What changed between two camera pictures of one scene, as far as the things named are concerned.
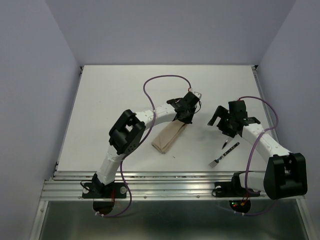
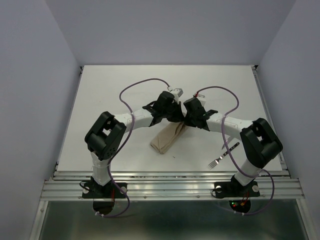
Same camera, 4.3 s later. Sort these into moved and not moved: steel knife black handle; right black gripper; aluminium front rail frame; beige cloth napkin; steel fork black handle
Moved: steel knife black handle; right black gripper
Not moved: beige cloth napkin; aluminium front rail frame; steel fork black handle
